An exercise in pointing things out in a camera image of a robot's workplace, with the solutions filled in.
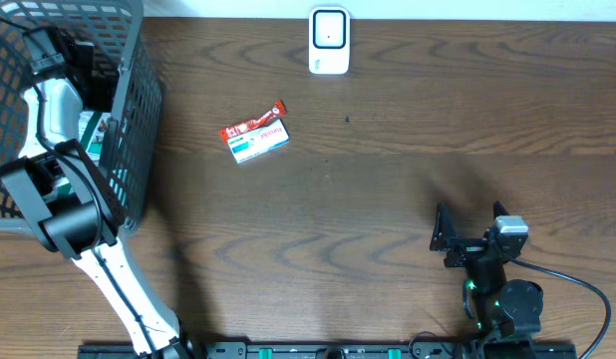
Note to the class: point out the white barcode scanner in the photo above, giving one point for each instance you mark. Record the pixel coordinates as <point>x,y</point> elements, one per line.
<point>329,40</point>

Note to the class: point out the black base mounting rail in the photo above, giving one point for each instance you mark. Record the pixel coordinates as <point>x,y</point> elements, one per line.
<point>421,349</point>

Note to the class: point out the white Panadol medicine box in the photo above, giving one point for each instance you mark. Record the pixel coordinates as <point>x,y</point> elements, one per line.
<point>259,141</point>

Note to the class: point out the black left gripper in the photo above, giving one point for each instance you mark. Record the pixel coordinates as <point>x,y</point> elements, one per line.
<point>99,98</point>

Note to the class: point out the red snack stick sachet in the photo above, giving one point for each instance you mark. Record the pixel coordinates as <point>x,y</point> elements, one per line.
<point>278,110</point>

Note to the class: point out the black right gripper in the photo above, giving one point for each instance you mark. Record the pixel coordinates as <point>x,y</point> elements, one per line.
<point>467,248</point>

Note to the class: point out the grey plastic mesh basket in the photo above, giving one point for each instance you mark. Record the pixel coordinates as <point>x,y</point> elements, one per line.
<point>114,28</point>

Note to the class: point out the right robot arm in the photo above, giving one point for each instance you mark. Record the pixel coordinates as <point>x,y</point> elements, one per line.
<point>507,312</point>

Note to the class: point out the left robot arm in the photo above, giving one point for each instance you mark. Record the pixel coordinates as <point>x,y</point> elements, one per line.
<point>67,200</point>

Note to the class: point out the green white wipes packet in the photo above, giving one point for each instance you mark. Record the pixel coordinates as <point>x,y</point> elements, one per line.
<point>92,129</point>

